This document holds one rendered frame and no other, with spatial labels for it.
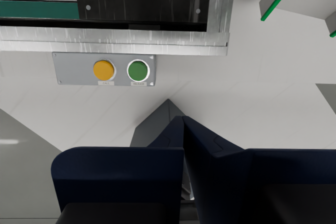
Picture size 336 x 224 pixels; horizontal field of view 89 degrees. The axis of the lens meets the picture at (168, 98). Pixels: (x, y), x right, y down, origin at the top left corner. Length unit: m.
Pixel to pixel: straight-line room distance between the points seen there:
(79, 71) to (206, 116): 0.36
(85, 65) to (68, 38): 0.06
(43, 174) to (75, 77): 1.80
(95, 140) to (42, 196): 1.82
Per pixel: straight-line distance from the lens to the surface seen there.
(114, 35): 0.37
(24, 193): 2.44
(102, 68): 0.37
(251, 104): 0.56
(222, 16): 0.38
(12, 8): 0.48
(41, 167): 2.11
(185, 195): 0.32
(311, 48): 0.60
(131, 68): 0.36
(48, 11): 0.44
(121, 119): 0.53
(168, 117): 0.38
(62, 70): 0.42
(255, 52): 0.52
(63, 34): 0.41
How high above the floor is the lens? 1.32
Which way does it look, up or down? 70 degrees down
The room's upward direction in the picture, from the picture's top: 176 degrees clockwise
